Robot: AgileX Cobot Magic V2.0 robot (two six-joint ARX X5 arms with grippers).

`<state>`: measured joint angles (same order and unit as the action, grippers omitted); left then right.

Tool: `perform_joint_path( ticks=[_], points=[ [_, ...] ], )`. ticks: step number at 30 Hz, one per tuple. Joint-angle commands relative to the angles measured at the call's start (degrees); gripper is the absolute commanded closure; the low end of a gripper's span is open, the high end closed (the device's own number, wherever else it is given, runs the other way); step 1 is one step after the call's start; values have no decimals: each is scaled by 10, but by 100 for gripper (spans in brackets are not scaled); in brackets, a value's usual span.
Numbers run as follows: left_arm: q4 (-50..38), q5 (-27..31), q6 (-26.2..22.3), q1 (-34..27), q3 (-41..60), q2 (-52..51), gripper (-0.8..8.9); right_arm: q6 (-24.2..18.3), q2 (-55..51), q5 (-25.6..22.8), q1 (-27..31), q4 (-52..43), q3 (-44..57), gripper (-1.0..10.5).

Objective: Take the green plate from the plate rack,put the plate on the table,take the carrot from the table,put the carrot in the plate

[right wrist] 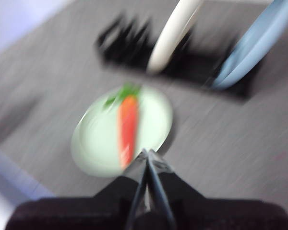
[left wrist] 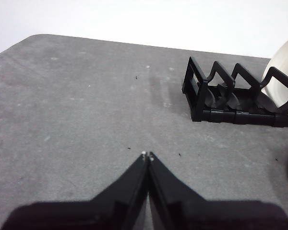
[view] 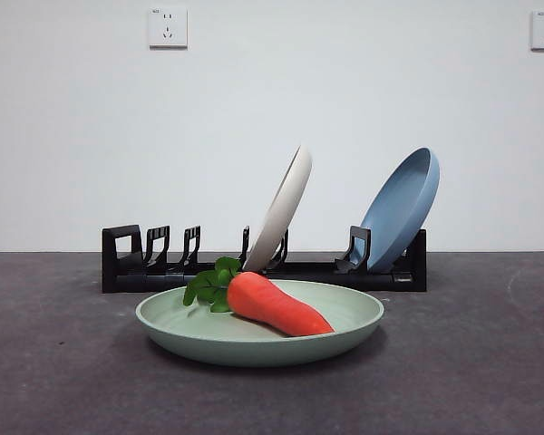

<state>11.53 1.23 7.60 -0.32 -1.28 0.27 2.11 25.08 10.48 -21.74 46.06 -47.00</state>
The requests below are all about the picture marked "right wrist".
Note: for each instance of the orange carrot with green leaves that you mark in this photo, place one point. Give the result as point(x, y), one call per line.
point(128, 129)

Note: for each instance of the cream plate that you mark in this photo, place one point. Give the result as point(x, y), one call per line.
point(168, 43)

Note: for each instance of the blue plate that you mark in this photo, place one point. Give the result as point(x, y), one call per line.
point(252, 48)

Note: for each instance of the black plate rack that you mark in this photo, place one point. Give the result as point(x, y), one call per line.
point(127, 50)

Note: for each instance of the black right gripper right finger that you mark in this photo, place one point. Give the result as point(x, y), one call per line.
point(218, 215)

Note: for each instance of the green plate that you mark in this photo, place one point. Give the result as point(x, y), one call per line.
point(98, 143)

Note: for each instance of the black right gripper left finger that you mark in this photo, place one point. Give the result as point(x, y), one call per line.
point(86, 213)

